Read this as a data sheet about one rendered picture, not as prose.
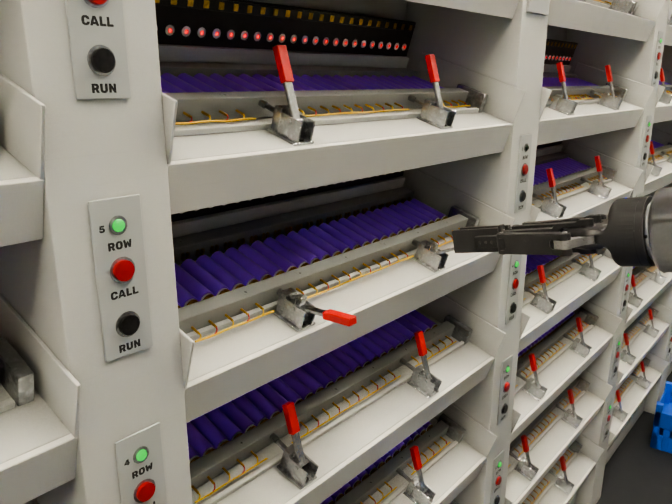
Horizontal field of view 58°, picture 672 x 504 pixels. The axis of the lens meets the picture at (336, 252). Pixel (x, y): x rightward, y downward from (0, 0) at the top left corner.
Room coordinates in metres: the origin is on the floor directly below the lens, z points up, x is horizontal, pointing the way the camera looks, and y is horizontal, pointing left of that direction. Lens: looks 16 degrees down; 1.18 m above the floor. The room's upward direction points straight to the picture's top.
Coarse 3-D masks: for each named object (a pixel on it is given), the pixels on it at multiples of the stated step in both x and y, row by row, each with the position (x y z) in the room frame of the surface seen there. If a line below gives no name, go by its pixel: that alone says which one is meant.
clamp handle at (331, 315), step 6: (300, 300) 0.59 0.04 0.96; (300, 306) 0.59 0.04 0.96; (306, 306) 0.59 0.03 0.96; (312, 306) 0.59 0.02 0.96; (312, 312) 0.58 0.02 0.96; (318, 312) 0.57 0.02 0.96; (324, 312) 0.57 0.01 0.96; (330, 312) 0.57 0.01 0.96; (336, 312) 0.57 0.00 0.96; (342, 312) 0.57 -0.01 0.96; (324, 318) 0.57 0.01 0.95; (330, 318) 0.56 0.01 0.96; (336, 318) 0.56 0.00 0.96; (342, 318) 0.55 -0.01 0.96; (348, 318) 0.55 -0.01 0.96; (354, 318) 0.55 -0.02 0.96; (342, 324) 0.55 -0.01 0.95; (348, 324) 0.55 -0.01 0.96
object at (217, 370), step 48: (336, 192) 0.88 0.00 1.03; (432, 192) 1.01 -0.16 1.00; (336, 288) 0.68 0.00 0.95; (384, 288) 0.71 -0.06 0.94; (432, 288) 0.78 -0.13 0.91; (240, 336) 0.55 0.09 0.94; (288, 336) 0.57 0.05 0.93; (336, 336) 0.63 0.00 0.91; (192, 384) 0.47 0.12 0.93; (240, 384) 0.52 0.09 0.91
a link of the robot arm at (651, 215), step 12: (660, 192) 0.61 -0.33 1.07; (648, 204) 0.62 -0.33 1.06; (660, 204) 0.60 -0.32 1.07; (648, 216) 0.61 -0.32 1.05; (660, 216) 0.59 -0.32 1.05; (648, 228) 0.59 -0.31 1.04; (660, 228) 0.58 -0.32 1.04; (648, 240) 0.60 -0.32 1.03; (660, 240) 0.58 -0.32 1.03; (648, 252) 0.60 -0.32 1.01; (660, 252) 0.58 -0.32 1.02; (660, 264) 0.59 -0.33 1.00
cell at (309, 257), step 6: (282, 234) 0.75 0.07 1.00; (276, 240) 0.74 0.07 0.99; (282, 240) 0.73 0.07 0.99; (288, 240) 0.73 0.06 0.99; (288, 246) 0.73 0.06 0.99; (294, 246) 0.72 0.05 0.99; (300, 246) 0.73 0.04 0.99; (294, 252) 0.72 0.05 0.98; (300, 252) 0.71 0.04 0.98; (306, 252) 0.71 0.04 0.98; (306, 258) 0.71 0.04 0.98; (312, 258) 0.70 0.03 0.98; (318, 258) 0.71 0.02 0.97
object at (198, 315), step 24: (456, 216) 0.94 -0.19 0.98; (384, 240) 0.79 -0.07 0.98; (408, 240) 0.81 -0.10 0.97; (432, 240) 0.87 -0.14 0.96; (312, 264) 0.68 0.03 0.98; (336, 264) 0.69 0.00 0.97; (360, 264) 0.73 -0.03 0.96; (240, 288) 0.60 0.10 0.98; (264, 288) 0.61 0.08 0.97; (192, 312) 0.54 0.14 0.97; (216, 312) 0.55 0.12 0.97; (240, 312) 0.58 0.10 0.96
